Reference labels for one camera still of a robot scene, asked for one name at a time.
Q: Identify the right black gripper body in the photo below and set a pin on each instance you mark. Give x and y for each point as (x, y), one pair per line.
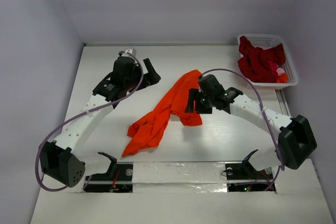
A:
(195, 100)

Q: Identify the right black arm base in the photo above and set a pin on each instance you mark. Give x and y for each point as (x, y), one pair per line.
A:
(242, 177)

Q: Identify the dark red t shirt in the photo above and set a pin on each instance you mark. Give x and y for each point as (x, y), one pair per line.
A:
(260, 65)

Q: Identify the pink cloth in basket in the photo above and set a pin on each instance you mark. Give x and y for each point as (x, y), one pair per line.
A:
(278, 69)

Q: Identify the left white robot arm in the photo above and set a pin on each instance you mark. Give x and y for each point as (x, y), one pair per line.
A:
(58, 154)

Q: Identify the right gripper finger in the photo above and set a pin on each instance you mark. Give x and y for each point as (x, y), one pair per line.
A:
(203, 107)
(193, 101)

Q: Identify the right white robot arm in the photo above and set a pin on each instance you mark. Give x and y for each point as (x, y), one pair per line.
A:
(293, 138)

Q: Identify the orange t shirt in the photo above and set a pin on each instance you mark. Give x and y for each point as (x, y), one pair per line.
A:
(148, 131)

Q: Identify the white plastic basket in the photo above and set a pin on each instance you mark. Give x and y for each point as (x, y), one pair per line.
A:
(267, 41)

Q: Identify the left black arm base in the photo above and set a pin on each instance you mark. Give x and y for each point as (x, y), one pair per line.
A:
(117, 178)

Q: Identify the small orange cloth in basket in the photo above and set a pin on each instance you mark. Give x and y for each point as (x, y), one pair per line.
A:
(283, 78)

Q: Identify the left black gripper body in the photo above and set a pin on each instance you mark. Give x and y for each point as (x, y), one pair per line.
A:
(130, 83)

